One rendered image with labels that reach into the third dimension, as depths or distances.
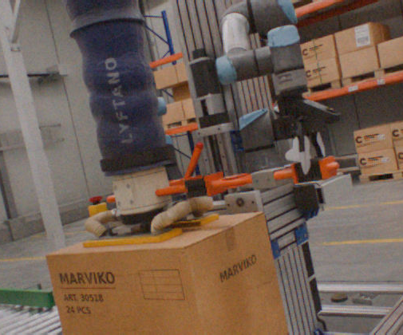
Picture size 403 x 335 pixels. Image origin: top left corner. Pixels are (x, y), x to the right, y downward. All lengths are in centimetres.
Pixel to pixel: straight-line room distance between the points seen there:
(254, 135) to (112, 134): 58
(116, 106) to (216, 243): 50
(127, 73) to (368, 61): 739
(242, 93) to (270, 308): 93
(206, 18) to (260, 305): 121
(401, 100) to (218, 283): 875
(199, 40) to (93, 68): 77
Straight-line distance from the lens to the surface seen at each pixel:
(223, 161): 216
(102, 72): 163
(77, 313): 177
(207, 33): 228
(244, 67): 143
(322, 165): 130
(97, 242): 169
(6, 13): 544
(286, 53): 133
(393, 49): 870
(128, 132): 160
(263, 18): 178
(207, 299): 143
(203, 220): 165
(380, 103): 1015
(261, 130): 195
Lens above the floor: 119
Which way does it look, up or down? 3 degrees down
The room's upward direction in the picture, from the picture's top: 12 degrees counter-clockwise
